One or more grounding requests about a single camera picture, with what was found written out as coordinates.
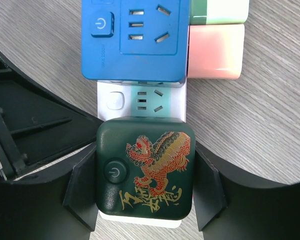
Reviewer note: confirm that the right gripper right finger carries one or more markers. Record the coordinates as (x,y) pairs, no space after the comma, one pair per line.
(234,204)

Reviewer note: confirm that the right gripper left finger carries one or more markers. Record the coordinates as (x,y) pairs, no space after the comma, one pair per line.
(47,162)

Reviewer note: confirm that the dark green cube socket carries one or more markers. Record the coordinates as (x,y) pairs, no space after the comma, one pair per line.
(145,167)

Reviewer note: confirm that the white power strip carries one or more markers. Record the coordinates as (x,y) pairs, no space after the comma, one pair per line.
(116,101)

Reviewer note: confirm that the blue cube socket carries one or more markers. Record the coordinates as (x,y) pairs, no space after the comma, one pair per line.
(135,40)

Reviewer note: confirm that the pink plug adapter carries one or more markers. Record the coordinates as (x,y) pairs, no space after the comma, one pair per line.
(216,51)

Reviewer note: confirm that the green plug adapter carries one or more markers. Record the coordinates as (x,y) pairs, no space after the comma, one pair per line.
(219,12)

